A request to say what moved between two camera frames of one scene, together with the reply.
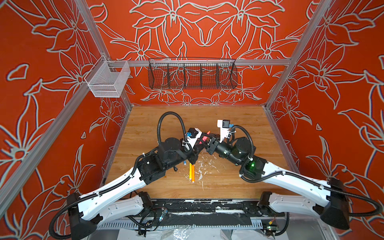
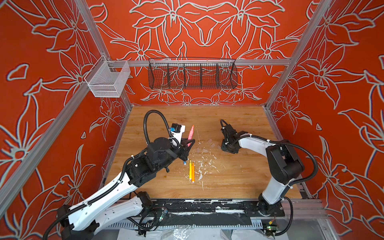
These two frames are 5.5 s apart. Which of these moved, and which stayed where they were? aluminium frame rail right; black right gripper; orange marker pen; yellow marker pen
Moved: black right gripper
Stayed: aluminium frame rail right; yellow marker pen; orange marker pen
